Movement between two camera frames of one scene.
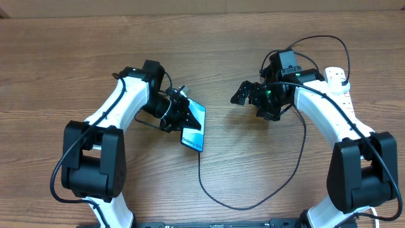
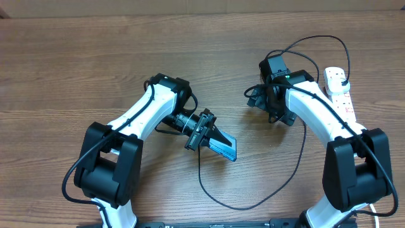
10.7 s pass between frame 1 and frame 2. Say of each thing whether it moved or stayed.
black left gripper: moved
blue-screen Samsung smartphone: moved
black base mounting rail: stayed
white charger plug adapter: stayed
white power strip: stayed
